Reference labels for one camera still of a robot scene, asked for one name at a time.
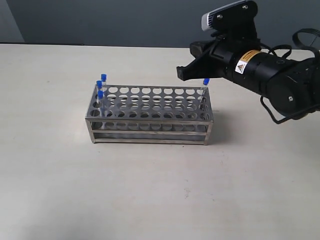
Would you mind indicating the stainless steel test tube rack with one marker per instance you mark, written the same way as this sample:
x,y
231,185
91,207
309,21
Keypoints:
x,y
151,114

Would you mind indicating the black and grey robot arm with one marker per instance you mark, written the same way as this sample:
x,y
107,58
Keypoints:
x,y
291,86

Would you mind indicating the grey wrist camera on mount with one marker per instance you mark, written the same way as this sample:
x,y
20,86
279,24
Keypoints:
x,y
234,20

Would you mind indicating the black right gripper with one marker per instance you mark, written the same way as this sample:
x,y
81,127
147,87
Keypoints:
x,y
242,62

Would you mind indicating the blue-capped tube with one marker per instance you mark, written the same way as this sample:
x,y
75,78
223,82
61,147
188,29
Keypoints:
x,y
101,102
99,85
104,84
203,89

